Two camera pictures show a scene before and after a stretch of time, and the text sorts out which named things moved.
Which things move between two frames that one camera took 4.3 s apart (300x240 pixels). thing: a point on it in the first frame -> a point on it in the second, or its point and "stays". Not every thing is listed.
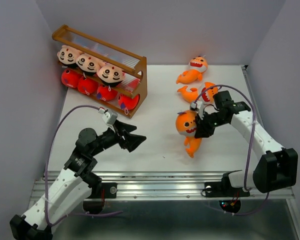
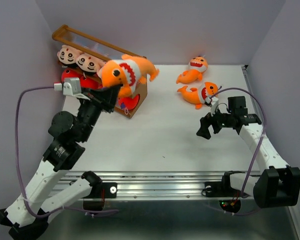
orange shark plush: [207, 94] stays
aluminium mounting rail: [165, 186] stays
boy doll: [67, 56] stays
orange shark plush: [197, 65] stays
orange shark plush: [186, 126] -> [129, 72]
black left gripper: [132, 140] -> [106, 98]
